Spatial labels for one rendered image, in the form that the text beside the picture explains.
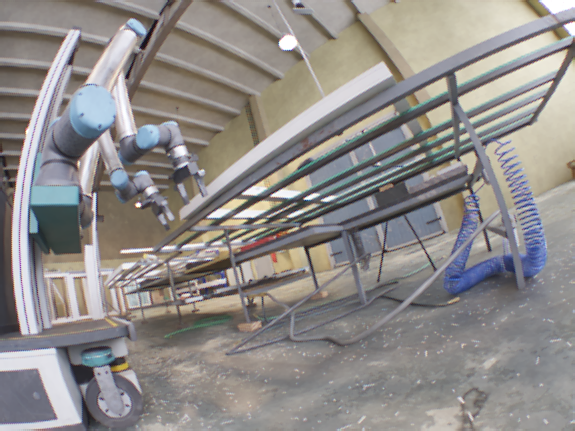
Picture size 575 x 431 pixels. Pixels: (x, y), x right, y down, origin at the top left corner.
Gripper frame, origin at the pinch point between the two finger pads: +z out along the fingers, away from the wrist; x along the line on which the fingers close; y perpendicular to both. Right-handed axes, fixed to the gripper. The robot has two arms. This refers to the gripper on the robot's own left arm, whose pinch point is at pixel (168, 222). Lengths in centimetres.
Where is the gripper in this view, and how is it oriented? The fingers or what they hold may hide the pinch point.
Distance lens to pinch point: 136.5
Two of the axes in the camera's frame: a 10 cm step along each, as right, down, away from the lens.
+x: -5.5, 4.4, 7.2
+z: 6.1, 7.9, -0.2
